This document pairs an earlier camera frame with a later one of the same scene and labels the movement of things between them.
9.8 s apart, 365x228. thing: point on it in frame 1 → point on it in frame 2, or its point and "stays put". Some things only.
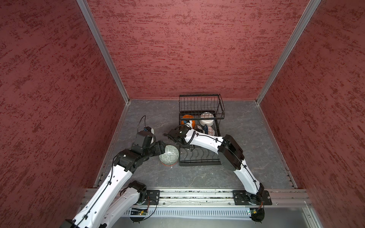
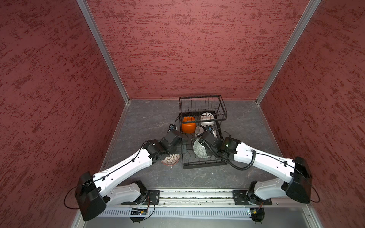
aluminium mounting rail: x=280 y=199 stays put
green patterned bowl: x=170 y=156 → x=199 y=149
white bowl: x=206 y=118 stays put
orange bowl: x=187 y=116 stays put
